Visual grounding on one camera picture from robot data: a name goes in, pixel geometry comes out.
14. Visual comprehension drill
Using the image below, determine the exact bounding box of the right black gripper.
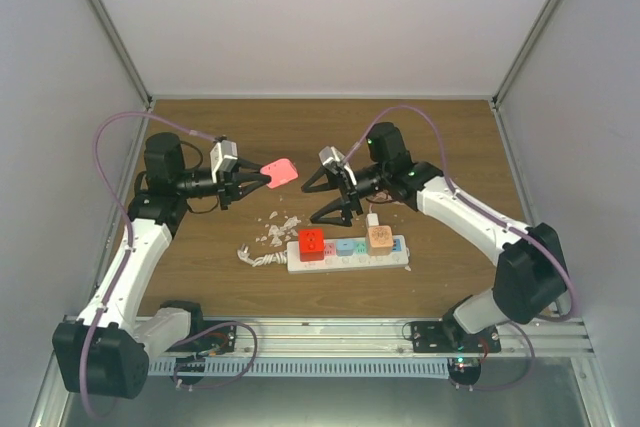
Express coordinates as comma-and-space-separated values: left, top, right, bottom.
302, 163, 389, 227

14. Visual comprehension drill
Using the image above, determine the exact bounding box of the pink plug adapter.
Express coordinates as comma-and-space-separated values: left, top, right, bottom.
260, 158, 299, 189

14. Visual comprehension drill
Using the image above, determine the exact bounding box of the red cube plug adapter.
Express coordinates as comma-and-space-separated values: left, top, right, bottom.
298, 228, 325, 262

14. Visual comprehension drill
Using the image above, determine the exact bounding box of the white power strip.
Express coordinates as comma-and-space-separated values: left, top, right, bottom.
286, 235, 410, 274

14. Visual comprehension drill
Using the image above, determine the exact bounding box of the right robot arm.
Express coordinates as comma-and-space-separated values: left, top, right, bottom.
301, 122, 570, 352

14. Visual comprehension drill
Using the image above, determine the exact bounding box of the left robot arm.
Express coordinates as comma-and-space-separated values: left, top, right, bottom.
52, 132, 270, 399

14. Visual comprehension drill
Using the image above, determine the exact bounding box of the blue plug adapter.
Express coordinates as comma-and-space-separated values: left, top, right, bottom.
336, 239, 355, 257

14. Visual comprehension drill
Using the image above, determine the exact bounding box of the tan wooden plug adapter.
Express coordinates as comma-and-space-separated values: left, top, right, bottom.
365, 225, 394, 256

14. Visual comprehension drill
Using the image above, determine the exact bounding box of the white usb charger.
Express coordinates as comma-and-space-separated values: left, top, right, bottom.
365, 213, 380, 228

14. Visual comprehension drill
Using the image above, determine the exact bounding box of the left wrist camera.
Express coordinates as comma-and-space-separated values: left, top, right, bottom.
210, 140, 238, 184

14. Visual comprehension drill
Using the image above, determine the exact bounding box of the white power strip cord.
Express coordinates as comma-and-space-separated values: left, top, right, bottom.
235, 244, 290, 269

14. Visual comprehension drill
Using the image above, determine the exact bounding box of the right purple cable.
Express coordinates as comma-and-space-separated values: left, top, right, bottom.
342, 105, 581, 323

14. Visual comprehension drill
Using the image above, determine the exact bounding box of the aluminium front rail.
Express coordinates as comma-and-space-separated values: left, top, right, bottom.
54, 315, 596, 361

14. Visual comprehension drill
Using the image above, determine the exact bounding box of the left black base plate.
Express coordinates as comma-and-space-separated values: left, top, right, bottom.
168, 320, 237, 359

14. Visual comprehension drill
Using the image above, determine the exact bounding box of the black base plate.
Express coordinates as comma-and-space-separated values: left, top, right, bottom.
404, 320, 502, 354
168, 320, 237, 359

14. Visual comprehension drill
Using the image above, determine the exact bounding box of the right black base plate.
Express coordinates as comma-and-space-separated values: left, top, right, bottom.
404, 320, 502, 354

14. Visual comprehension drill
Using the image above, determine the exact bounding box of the slotted cable duct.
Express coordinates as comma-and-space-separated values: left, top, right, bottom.
179, 357, 449, 379

